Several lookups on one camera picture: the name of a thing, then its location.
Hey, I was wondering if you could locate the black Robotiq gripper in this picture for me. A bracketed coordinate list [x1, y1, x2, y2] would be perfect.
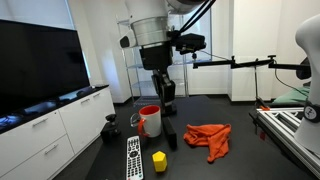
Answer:
[139, 41, 179, 117]

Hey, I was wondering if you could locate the white remote with black buttons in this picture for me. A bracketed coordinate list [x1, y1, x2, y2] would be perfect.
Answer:
[125, 135, 145, 180]

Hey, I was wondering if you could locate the white mug with red inside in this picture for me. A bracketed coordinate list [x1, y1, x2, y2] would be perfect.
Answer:
[137, 104, 163, 139]

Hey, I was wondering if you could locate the black box with label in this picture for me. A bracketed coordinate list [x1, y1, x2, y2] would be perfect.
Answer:
[162, 116, 179, 151]

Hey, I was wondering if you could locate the orange cloth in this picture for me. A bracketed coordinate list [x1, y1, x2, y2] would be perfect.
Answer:
[182, 123, 232, 164]

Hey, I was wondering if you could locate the yellow pentagon block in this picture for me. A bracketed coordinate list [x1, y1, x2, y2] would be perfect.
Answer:
[152, 150, 169, 174]

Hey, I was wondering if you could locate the black vertical stand pole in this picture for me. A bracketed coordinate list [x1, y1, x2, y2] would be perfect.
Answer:
[253, 58, 265, 108]

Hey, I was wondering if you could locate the white drawer cabinet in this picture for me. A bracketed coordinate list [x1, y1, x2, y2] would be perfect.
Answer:
[0, 84, 116, 180]

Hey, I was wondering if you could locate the green fabric object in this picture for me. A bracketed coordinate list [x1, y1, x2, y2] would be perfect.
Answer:
[272, 85, 312, 108]

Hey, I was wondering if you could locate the large black television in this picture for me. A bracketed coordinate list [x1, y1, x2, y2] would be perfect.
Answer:
[0, 18, 91, 118]

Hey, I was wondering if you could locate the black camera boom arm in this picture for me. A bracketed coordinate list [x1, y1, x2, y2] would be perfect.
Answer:
[190, 52, 312, 72]

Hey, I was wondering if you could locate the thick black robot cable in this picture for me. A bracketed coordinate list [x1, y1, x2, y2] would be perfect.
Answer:
[177, 0, 218, 34]

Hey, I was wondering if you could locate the aluminium profile frame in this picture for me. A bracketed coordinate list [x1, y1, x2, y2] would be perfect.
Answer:
[248, 106, 320, 180]

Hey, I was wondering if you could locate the black round mount head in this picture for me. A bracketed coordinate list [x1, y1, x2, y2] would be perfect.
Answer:
[295, 56, 312, 82]

